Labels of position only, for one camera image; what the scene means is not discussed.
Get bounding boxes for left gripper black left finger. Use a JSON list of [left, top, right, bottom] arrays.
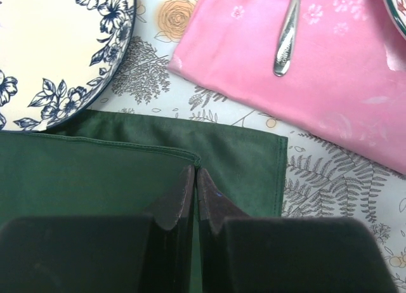
[[1, 166, 194, 292]]

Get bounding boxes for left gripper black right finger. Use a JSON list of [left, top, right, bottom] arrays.
[[197, 169, 396, 292]]

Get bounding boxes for dark green cloth napkin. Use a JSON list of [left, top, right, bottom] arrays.
[[0, 110, 289, 293]]

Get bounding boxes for silver fork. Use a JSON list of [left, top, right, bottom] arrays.
[[273, 0, 301, 77]]

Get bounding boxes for pink rose placemat cloth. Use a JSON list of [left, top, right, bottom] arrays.
[[168, 0, 405, 173]]

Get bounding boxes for blue floral ceramic plate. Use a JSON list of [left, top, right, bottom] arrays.
[[1, 0, 136, 132]]

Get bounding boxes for green rimmed white plate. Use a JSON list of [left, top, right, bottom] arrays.
[[383, 0, 406, 38]]

